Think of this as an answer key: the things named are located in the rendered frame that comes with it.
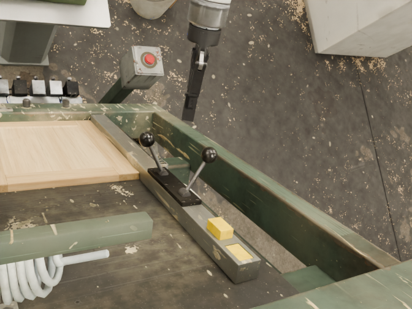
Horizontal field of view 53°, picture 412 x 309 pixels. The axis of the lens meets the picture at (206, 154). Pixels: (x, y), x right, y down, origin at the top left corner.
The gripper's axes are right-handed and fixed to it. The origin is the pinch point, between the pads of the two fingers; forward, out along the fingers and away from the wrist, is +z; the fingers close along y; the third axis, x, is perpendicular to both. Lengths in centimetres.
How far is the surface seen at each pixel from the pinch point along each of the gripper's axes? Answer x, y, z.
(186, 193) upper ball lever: -0.5, -20.6, 12.3
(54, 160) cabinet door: 32.6, 1.5, 21.6
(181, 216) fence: 0.1, -24.6, 15.6
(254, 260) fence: -11.7, -42.5, 10.3
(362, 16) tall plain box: -133, 203, -11
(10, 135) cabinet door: 49, 18, 25
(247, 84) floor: -60, 190, 49
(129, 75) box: 19, 62, 15
